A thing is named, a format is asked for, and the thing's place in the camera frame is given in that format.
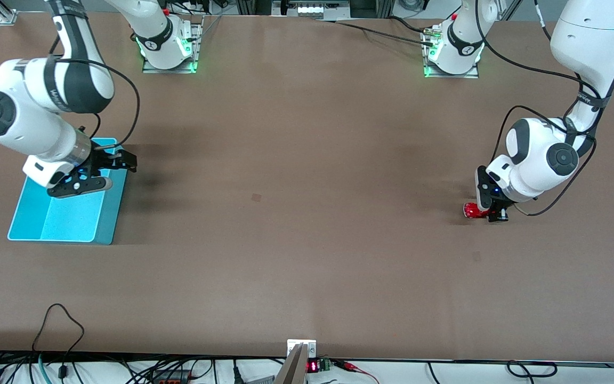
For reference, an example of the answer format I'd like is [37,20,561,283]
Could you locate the red beetle toy car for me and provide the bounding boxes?
[463,202,492,219]

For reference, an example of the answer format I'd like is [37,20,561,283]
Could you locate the blue plastic box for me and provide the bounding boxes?
[7,138,128,246]

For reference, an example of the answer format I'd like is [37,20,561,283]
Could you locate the orange power strip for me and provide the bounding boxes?
[150,370,191,384]

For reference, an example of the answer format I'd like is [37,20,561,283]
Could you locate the lit control equipment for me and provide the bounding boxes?
[272,0,351,20]

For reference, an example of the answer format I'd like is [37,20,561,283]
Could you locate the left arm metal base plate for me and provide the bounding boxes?
[422,27,480,79]

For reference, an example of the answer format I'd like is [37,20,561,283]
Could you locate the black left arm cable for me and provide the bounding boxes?
[475,0,614,217]

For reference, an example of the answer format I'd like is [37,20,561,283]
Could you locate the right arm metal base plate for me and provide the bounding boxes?
[142,16,201,74]

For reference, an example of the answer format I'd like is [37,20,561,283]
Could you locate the black coiled cable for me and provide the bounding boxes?
[506,361,558,378]

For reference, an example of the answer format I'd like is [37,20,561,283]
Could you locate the black looped cable with ferrite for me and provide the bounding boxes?
[33,303,85,380]

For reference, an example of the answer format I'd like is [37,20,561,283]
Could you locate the black base power cable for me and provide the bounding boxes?
[318,16,437,47]

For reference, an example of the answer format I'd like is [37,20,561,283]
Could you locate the red clip wires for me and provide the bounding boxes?
[334,360,380,384]

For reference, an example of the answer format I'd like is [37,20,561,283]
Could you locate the silver mount plate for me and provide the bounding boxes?
[287,339,317,358]

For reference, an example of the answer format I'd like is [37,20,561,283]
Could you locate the grey camera mount bar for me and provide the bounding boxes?
[272,344,308,384]

